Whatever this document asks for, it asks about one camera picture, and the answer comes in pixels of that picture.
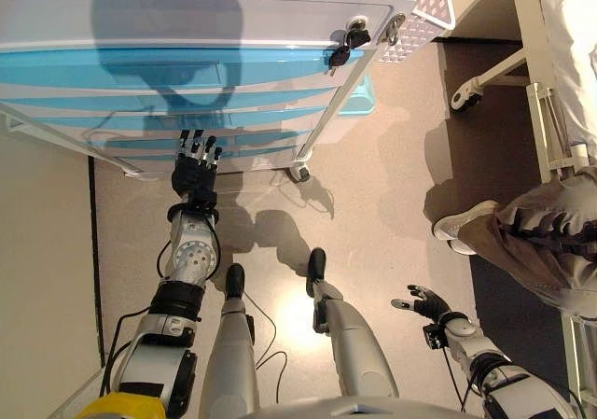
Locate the silver cart latch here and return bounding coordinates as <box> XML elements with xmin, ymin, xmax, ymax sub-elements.
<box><xmin>380</xmin><ymin>11</ymin><xmax>408</xmax><ymax>47</ymax></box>

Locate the white and blue medical cart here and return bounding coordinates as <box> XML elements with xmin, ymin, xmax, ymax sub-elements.
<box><xmin>0</xmin><ymin>0</ymin><xmax>456</xmax><ymax>181</ymax></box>

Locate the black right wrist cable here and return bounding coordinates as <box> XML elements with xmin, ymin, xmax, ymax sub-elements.
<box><xmin>440</xmin><ymin>346</ymin><xmax>470</xmax><ymax>413</ymax></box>

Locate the grey robot torso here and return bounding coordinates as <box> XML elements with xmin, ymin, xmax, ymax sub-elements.
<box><xmin>237</xmin><ymin>394</ymin><xmax>486</xmax><ymax>419</ymax></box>

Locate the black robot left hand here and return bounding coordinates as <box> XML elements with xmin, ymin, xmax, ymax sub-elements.
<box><xmin>170</xmin><ymin>128</ymin><xmax>225</xmax><ymax>202</ymax></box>

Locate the white hospital bed frame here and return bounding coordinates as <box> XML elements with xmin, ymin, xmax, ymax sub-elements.
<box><xmin>450</xmin><ymin>0</ymin><xmax>597</xmax><ymax>419</ymax></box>

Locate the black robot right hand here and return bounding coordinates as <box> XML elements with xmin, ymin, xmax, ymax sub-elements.
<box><xmin>390</xmin><ymin>284</ymin><xmax>451</xmax><ymax>323</ymax></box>

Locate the light blue lidded waste bin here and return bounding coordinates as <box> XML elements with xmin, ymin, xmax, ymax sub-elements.
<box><xmin>326</xmin><ymin>71</ymin><xmax>376</xmax><ymax>145</ymax></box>

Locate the yellow shoulder cover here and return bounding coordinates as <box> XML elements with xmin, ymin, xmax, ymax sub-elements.
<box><xmin>74</xmin><ymin>392</ymin><xmax>167</xmax><ymax>419</ymax></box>

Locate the silver robot right leg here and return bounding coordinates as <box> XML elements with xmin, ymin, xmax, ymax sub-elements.
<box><xmin>305</xmin><ymin>247</ymin><xmax>400</xmax><ymax>399</ymax></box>

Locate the thin black floor cable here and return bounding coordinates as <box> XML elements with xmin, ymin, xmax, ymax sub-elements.
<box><xmin>243</xmin><ymin>291</ymin><xmax>290</xmax><ymax>405</ymax></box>

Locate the white bed sheet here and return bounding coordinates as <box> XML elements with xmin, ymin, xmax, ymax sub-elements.
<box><xmin>535</xmin><ymin>0</ymin><xmax>597</xmax><ymax>160</ymax></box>

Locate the black key bunch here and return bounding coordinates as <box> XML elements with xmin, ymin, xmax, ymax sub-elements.
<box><xmin>326</xmin><ymin>24</ymin><xmax>372</xmax><ymax>77</ymax></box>

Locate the silver robot left leg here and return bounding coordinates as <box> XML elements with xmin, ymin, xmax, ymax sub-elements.
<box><xmin>200</xmin><ymin>263</ymin><xmax>260</xmax><ymax>419</ymax></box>

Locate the person in grey-brown clothes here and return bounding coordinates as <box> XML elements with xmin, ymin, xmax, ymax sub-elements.
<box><xmin>432</xmin><ymin>166</ymin><xmax>597</xmax><ymax>321</ymax></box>

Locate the silver robot leg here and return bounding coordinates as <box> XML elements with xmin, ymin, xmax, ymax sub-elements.
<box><xmin>200</xmin><ymin>263</ymin><xmax>260</xmax><ymax>419</ymax></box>
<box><xmin>305</xmin><ymin>247</ymin><xmax>400</xmax><ymax>399</ymax></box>

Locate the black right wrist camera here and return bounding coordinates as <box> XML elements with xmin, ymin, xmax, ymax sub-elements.
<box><xmin>422</xmin><ymin>323</ymin><xmax>447</xmax><ymax>352</ymax></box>

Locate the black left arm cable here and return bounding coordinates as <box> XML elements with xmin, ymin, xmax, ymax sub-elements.
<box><xmin>100</xmin><ymin>311</ymin><xmax>156</xmax><ymax>398</ymax></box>

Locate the white lattice side basket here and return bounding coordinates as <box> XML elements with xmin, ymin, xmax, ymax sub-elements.
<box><xmin>377</xmin><ymin>0</ymin><xmax>456</xmax><ymax>66</ymax></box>

